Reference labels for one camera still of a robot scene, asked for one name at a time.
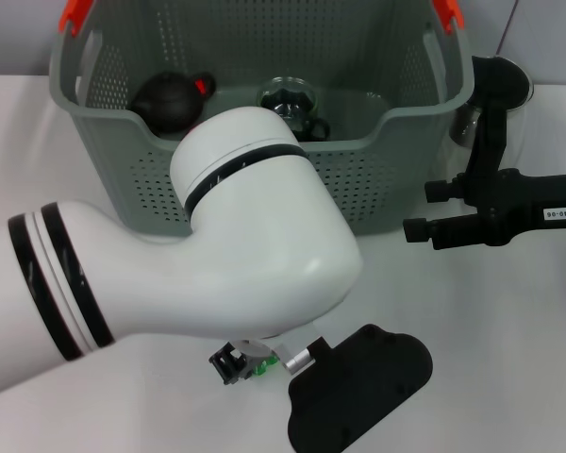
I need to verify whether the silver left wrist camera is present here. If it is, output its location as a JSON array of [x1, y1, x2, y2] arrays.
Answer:
[[286, 323, 434, 453]]

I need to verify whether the grey-green perforated storage basket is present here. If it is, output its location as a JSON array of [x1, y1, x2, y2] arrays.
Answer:
[[49, 0, 475, 240]]

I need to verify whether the black ceramic teapot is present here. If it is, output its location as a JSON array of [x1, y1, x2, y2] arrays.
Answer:
[[130, 70, 217, 138]]

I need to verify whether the orange basket carry handle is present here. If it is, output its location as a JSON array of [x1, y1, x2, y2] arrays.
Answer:
[[58, 0, 466, 37]]

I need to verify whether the green building block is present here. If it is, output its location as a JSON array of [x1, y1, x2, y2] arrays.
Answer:
[[252, 356, 279, 378]]

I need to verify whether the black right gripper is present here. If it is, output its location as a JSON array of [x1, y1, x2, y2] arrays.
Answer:
[[402, 168, 566, 252]]

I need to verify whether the glass teacup black holder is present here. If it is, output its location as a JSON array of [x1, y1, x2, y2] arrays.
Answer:
[[256, 76, 332, 142]]

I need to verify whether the left gripper connector cable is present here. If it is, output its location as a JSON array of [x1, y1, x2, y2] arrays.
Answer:
[[285, 348, 313, 374]]

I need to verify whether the thin black camera cable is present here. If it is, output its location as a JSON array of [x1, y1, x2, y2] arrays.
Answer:
[[496, 0, 521, 54]]

